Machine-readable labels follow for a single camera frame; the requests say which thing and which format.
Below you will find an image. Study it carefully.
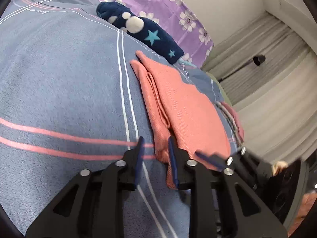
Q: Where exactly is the salmon pink knit garment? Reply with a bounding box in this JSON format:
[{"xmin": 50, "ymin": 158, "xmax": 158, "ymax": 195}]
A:
[{"xmin": 130, "ymin": 51, "xmax": 231, "ymax": 189}]

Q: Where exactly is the pink sleeve forearm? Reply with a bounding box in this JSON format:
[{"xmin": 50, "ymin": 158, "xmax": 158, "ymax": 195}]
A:
[{"xmin": 288, "ymin": 193, "xmax": 317, "ymax": 237}]

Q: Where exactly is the stack of folded clothes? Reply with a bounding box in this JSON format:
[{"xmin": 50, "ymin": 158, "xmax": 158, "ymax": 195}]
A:
[{"xmin": 216, "ymin": 102, "xmax": 244, "ymax": 146}]

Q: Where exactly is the right hand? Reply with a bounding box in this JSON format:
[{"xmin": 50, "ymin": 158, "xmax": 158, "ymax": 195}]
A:
[{"xmin": 271, "ymin": 161, "xmax": 288, "ymax": 176}]

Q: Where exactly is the green pillow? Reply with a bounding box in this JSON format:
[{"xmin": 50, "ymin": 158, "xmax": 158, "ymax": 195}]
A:
[{"xmin": 206, "ymin": 72, "xmax": 232, "ymax": 106}]

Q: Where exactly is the white curtain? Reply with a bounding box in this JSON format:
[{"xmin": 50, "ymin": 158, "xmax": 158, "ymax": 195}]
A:
[{"xmin": 202, "ymin": 12, "xmax": 316, "ymax": 162}]

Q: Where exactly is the black floor lamp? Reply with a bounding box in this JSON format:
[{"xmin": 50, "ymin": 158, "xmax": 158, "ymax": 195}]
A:
[{"xmin": 218, "ymin": 54, "xmax": 266, "ymax": 82}]

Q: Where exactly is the blue plaid bed sheet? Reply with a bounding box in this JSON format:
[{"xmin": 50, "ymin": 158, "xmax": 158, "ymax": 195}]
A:
[{"xmin": 1, "ymin": 0, "xmax": 190, "ymax": 237}]

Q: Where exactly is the navy star pattern fleece garment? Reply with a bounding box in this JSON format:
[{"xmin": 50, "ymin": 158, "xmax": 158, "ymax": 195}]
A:
[{"xmin": 96, "ymin": 2, "xmax": 184, "ymax": 64}]

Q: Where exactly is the purple floral pillow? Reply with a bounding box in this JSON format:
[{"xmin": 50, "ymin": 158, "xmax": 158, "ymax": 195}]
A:
[{"xmin": 99, "ymin": 0, "xmax": 214, "ymax": 68}]

